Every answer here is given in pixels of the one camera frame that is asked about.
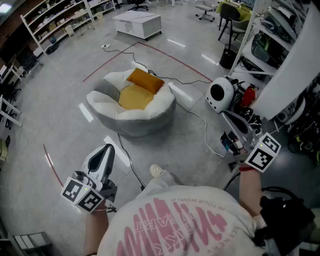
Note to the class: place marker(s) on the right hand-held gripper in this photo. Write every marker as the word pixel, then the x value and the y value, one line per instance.
pixel 262 155

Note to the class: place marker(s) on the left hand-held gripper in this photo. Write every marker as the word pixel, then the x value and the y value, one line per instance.
pixel 82 193

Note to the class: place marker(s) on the orange pillow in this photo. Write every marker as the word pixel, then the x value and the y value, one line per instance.
pixel 146 80

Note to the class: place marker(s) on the person's right forearm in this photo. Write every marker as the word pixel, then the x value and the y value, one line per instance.
pixel 250 192

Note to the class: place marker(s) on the person's left forearm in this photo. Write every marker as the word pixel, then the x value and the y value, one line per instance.
pixel 96 230

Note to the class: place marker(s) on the white round pet bed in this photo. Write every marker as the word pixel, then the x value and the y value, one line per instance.
pixel 140 122

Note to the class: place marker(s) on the yellow seat cushion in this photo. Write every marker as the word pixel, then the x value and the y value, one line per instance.
pixel 135 97

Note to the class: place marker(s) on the white round carrier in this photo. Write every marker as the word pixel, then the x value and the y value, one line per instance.
pixel 220 96

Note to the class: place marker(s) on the red fire extinguisher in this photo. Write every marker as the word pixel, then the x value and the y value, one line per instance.
pixel 248 96

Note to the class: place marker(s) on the white perforated shoe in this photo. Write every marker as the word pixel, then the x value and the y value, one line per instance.
pixel 157 170

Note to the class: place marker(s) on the black trash bin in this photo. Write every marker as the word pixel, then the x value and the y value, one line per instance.
pixel 228 57

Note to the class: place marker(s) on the light grey trouser leg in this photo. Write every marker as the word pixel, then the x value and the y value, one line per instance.
pixel 160 183

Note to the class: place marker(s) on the white metal rack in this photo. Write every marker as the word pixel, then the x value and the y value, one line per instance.
pixel 252 50

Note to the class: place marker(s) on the white printed shirt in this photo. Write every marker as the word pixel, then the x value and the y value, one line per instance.
pixel 175 225

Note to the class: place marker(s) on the white desk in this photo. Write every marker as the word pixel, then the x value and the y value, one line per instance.
pixel 10 110

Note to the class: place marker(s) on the dark green chair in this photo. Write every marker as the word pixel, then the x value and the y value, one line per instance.
pixel 231 15

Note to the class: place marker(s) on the yellow-green table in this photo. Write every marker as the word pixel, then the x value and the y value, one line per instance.
pixel 240 8

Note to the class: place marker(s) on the grey office chair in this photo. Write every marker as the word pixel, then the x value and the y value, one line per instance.
pixel 205 10

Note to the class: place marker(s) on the white power strip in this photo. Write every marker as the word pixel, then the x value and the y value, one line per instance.
pixel 105 46

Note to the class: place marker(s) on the black bag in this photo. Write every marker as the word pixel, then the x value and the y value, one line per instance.
pixel 52 49

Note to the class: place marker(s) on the white coffee table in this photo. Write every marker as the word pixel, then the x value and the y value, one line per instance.
pixel 138 21

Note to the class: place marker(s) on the black office chair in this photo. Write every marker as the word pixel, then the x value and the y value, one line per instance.
pixel 138 5

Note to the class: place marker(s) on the large white shelf unit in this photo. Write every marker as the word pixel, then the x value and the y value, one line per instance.
pixel 53 22

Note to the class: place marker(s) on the small white shelf unit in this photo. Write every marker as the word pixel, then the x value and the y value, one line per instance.
pixel 102 5

